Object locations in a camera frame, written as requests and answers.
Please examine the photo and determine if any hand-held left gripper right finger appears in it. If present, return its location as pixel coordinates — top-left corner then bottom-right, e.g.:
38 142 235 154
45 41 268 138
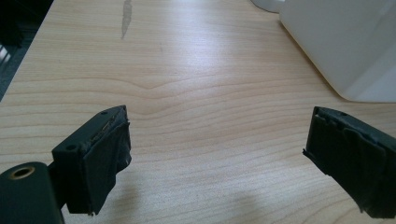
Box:
302 105 396 219

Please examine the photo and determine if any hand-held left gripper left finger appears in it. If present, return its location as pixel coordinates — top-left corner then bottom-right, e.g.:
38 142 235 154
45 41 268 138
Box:
49 105 133 217

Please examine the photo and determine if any white plastic container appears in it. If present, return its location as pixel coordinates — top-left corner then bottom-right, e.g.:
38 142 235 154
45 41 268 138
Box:
278 0 396 104

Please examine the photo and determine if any dark furniture beside table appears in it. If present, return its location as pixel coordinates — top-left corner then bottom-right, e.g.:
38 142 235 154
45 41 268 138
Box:
0 0 55 103

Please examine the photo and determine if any white round object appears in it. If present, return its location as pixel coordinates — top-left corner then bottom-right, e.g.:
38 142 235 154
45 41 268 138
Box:
249 0 286 14

